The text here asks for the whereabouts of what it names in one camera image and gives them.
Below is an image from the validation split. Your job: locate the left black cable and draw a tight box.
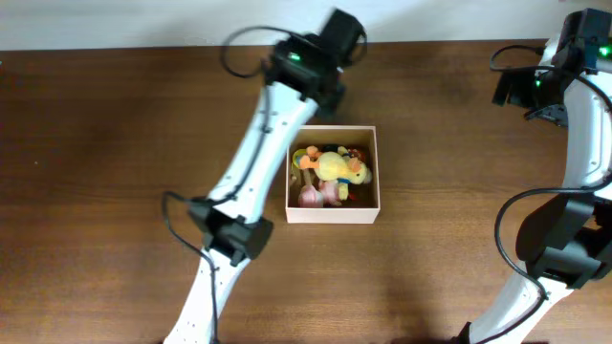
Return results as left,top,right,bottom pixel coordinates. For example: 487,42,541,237
160,24,369,344

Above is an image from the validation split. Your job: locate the white cardboard box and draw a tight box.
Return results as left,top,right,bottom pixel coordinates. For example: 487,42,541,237
285,125,381,225

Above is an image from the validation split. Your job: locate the black round cap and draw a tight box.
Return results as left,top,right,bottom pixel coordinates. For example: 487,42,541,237
321,144,339,153

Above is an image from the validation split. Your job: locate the yellow plush duck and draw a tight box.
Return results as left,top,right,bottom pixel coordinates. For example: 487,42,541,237
300,146,373,201

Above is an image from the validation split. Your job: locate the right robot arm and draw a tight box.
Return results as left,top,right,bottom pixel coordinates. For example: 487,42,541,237
453,9,611,344

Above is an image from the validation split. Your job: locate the orange round toy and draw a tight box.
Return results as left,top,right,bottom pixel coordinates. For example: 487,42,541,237
348,149,367,162

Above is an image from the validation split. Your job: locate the yellow rattle drum toy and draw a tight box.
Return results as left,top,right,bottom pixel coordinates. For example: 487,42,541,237
290,149,312,186

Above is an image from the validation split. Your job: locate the pink pig toy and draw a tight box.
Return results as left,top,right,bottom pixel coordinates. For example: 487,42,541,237
298,180,347,208

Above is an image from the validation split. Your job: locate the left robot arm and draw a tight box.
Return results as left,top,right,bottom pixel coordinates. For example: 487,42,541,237
161,10,367,343

